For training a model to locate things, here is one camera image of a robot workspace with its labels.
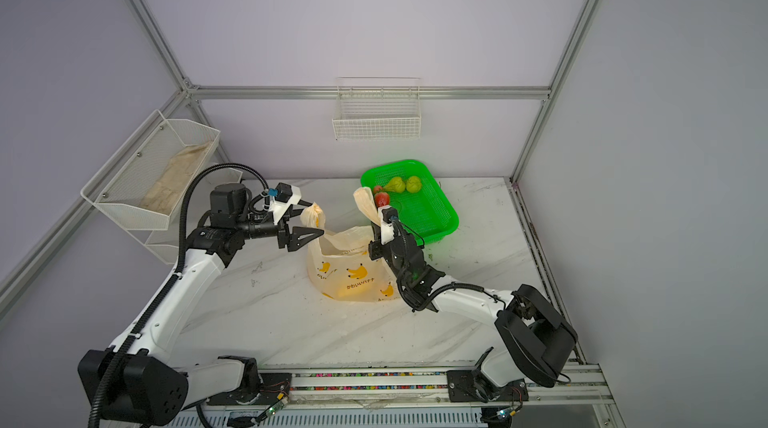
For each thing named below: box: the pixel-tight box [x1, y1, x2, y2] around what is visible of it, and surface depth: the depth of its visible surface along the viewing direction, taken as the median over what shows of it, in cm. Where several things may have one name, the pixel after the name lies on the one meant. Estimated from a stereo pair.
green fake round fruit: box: [406, 176, 422, 193], surface depth 116 cm
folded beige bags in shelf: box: [140, 141, 211, 214], surface depth 81 cm
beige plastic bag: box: [300, 187, 399, 302], surface depth 82 cm
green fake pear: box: [384, 176, 406, 193], surface depth 116 cm
